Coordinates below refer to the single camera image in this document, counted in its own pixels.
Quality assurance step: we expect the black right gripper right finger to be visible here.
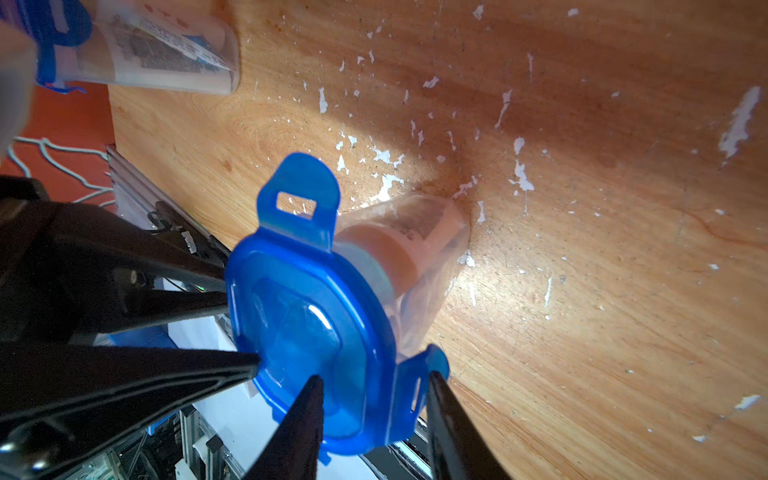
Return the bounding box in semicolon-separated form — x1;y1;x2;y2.
426;371;511;480

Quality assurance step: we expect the clear plastic container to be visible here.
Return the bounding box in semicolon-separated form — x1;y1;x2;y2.
333;193;470;361
50;1;240;95

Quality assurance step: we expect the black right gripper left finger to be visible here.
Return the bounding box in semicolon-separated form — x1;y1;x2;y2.
243;375;324;480

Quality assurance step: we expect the blue lid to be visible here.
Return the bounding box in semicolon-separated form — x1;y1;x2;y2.
1;0;92;94
225;153;450;455

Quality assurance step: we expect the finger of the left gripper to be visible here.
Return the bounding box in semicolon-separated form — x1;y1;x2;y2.
35;203;228;334
1;343;260;479

